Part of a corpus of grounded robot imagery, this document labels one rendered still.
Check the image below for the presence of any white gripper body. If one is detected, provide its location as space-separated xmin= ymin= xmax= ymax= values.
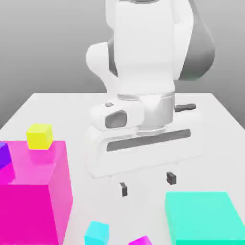
xmin=85 ymin=124 xmax=204 ymax=179

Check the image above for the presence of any small cyan cube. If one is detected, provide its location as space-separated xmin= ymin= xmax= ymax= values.
xmin=84 ymin=221 xmax=110 ymax=245

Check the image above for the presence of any small magenta cube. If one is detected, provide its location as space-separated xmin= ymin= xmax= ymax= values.
xmin=128 ymin=235 xmax=154 ymax=245

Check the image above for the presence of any small yellow cube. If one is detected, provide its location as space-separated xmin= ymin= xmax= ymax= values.
xmin=25 ymin=123 xmax=54 ymax=151

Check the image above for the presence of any small purple cube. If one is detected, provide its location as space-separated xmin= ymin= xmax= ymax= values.
xmin=0 ymin=141 xmax=12 ymax=170

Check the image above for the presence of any large turquoise box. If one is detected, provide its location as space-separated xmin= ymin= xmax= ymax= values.
xmin=164 ymin=191 xmax=245 ymax=245

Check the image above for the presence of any large magenta box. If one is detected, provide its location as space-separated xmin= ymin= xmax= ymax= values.
xmin=0 ymin=140 xmax=74 ymax=245

